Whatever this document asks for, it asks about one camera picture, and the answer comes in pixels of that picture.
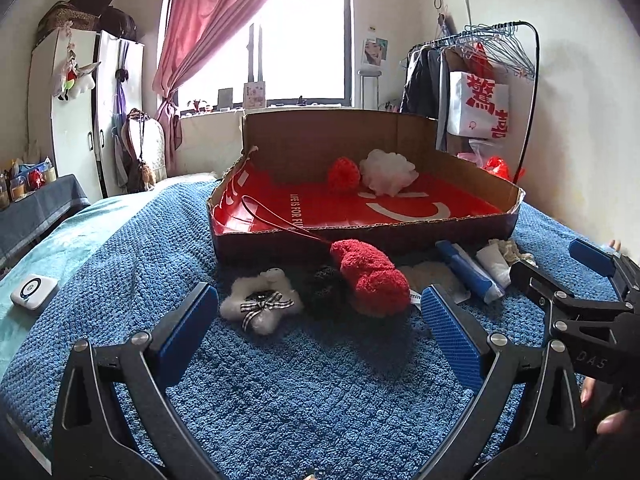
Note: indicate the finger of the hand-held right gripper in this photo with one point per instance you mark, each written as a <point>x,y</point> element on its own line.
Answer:
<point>592,257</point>
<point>542,285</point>

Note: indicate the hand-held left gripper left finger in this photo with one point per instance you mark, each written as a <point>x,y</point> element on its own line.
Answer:
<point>192,322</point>

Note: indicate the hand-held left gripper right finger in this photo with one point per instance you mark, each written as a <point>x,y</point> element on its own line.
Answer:
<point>450,332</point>

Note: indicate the beige lace cloth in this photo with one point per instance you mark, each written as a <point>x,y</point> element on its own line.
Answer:
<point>515,252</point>

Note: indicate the white cloth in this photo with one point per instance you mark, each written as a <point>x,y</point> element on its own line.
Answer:
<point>492,265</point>

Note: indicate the beige pad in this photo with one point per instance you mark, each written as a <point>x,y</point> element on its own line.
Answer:
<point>435,272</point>

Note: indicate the blue and white tube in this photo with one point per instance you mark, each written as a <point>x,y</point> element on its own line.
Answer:
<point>467,272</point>

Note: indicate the white star plush with bow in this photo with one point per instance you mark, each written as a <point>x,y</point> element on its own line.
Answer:
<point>260,302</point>

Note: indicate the black fluffy ball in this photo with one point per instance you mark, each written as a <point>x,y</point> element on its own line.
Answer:
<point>325,290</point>

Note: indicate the cardboard box with red lining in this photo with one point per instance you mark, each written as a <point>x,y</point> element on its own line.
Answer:
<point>310,205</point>

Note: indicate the person's right hand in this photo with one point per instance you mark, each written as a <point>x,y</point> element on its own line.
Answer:
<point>611,424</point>

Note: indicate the red plastic bag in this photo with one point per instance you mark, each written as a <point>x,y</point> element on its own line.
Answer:
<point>500,167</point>

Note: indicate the blue knitted blanket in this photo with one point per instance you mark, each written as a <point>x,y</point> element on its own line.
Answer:
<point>310,385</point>

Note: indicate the pink plastic bag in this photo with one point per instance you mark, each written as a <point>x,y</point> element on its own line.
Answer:
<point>470,157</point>

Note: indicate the teal bed sheet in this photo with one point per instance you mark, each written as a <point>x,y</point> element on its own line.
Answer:
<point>55,255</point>

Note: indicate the small white device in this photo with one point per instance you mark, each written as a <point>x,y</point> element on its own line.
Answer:
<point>34,292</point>

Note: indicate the white bath pouf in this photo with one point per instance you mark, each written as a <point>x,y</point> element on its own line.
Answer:
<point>390,172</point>

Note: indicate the black clothes rack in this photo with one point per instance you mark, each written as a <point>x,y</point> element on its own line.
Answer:
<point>536,85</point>

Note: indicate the white paper bag red print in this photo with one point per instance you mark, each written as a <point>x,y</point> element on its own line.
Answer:
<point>475,110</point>

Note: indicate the desk with dark cloth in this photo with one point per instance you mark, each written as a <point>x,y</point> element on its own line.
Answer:
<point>35,220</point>

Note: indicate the red bath pouf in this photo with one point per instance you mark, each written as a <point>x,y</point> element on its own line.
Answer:
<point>344,172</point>

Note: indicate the red jar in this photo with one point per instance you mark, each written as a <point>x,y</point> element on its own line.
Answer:
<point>36,179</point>

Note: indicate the small windowsill plants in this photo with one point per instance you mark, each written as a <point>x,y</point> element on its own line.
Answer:
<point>200,106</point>

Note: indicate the white wardrobe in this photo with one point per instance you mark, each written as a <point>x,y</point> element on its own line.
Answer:
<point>75,135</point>

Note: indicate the dark hanging clothes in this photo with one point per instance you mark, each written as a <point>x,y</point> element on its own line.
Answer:
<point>422,85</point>

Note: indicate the pink printed card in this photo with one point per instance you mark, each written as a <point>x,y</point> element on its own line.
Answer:
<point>254,96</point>

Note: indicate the white stand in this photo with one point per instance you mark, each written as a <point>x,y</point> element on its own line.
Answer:
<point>370,90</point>

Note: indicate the hanging plush toy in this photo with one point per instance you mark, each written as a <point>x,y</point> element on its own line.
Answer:
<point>72,77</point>

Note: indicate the pink curtain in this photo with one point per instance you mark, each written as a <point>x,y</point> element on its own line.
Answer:
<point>200,25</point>

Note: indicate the window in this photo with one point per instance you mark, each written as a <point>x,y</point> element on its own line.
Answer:
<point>300,35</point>

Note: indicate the patterned brown bag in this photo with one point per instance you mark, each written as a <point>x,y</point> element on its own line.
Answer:
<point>65,20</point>

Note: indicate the small grey frame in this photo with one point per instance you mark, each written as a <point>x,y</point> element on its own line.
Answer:
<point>225,98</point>

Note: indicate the wall poster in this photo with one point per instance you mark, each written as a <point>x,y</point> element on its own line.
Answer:
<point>375,51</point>

